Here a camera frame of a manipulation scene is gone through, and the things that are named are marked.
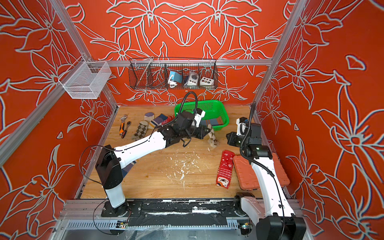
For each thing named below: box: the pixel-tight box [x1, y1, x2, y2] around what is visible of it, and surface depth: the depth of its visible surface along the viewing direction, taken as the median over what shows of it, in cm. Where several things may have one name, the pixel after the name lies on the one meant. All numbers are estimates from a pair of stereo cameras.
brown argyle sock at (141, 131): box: [132, 120, 149, 141], surface depth 105 cm
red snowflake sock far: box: [161, 115, 176, 126], surface depth 112 cm
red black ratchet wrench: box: [121, 121, 132, 139], surface depth 105 cm
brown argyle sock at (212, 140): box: [207, 123, 220, 148], surface depth 78 cm
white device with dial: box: [187, 71, 199, 86], surface depth 93 cm
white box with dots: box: [199, 76, 214, 86], surface depth 96 cm
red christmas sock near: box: [216, 149, 236, 189], surface depth 87 cm
